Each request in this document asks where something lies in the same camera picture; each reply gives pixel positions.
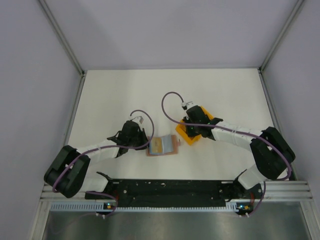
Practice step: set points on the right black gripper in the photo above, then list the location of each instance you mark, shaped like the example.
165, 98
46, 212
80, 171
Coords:
190, 132

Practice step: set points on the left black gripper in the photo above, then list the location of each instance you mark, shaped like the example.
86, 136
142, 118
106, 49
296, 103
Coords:
141, 132

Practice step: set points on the yellow plastic bin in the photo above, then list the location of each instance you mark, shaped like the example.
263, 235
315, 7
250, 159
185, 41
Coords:
180, 129

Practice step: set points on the gold credit card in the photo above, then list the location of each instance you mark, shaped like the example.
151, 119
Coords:
156, 146

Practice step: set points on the tan leather card holder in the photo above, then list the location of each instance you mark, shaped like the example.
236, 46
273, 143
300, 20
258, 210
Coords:
170, 145

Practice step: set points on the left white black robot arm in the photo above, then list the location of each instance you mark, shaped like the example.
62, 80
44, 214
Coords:
73, 169

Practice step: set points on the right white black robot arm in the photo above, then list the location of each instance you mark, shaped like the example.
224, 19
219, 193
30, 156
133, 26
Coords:
271, 152

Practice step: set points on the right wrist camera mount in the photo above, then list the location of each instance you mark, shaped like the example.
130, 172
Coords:
186, 105

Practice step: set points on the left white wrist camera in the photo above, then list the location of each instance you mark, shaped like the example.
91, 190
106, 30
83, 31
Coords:
137, 119

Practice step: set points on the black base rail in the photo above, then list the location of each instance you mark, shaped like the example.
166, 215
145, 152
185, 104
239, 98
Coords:
178, 193

